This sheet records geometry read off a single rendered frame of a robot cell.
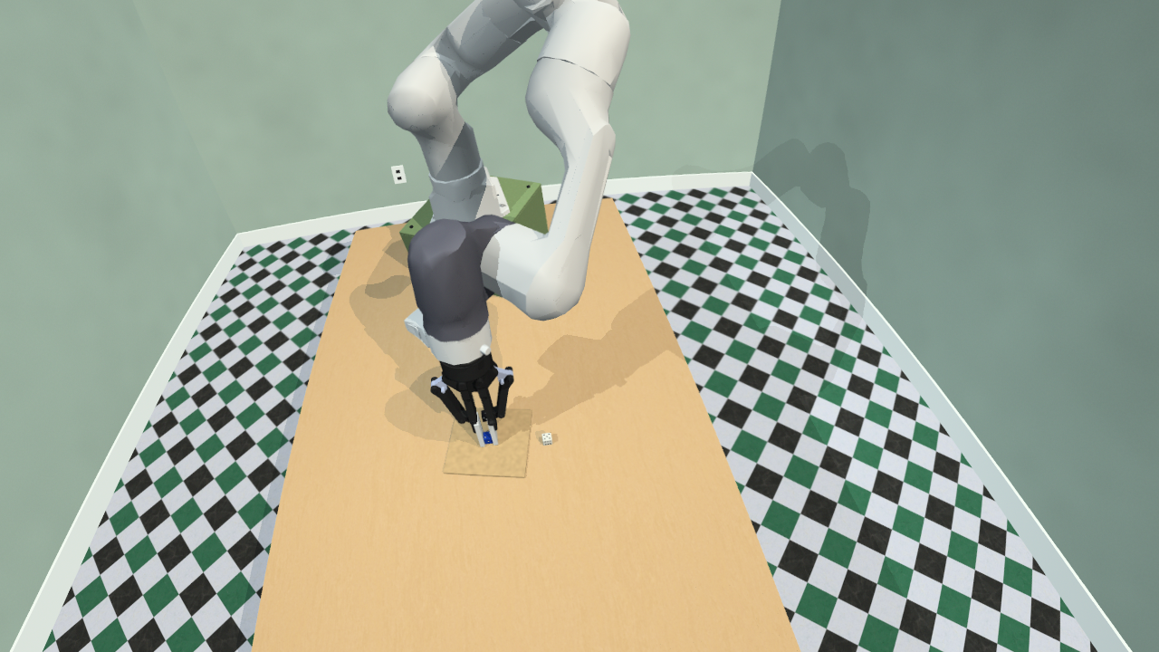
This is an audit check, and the tan square mat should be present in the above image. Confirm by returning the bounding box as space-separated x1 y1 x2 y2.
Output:
444 409 532 478

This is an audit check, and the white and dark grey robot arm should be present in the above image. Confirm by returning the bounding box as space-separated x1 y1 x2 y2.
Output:
388 0 630 365

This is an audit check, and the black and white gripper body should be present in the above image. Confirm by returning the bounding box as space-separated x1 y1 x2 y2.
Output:
439 352 498 393

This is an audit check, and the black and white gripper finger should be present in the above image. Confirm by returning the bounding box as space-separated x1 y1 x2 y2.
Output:
431 375 484 447
475 367 513 446

